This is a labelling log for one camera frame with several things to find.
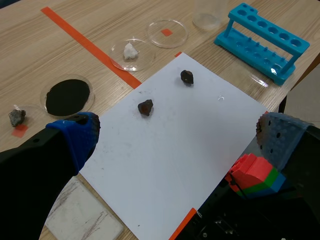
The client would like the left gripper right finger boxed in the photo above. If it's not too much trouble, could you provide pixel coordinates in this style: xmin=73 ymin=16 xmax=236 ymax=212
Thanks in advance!
xmin=255 ymin=111 xmax=320 ymax=221

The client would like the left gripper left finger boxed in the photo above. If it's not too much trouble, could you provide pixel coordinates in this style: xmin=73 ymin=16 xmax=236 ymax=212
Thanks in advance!
xmin=0 ymin=111 xmax=102 ymax=240

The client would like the white mineral lump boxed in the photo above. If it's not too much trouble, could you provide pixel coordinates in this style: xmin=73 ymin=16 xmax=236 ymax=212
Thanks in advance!
xmin=123 ymin=42 xmax=139 ymax=61

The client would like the red green blue brick block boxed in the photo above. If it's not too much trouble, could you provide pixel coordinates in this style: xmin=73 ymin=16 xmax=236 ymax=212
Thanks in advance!
xmin=224 ymin=152 xmax=292 ymax=200

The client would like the small grey speckled stone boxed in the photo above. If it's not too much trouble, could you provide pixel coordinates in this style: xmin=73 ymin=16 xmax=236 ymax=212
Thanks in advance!
xmin=8 ymin=108 xmax=27 ymax=128

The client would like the small white tile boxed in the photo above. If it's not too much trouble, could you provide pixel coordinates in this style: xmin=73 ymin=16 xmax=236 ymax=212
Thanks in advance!
xmin=44 ymin=179 xmax=125 ymax=240

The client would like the glass dish with black powder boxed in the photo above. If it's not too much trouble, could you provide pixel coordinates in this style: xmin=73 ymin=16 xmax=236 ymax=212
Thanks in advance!
xmin=40 ymin=74 xmax=96 ymax=118

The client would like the turquoise rack with round holes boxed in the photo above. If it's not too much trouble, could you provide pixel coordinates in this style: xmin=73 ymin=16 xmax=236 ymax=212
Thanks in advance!
xmin=213 ymin=2 xmax=311 ymax=87

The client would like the white sheet of paper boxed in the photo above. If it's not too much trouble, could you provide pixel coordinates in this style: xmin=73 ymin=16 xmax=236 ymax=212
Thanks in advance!
xmin=78 ymin=51 xmax=269 ymax=240

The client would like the small dark brown stone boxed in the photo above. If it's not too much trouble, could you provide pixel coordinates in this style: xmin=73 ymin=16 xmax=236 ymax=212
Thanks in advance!
xmin=137 ymin=99 xmax=154 ymax=117
xmin=180 ymin=69 xmax=195 ymax=85

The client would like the clear dish with white lump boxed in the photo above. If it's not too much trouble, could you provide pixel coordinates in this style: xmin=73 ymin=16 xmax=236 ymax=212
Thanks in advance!
xmin=110 ymin=38 xmax=156 ymax=72

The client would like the clear plastic beaker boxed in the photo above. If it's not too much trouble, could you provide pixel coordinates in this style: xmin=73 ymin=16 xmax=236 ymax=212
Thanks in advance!
xmin=191 ymin=0 xmax=229 ymax=32

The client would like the empty clear glass dish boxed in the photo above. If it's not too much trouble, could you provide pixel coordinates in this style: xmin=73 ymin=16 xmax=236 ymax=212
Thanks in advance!
xmin=145 ymin=19 xmax=189 ymax=49

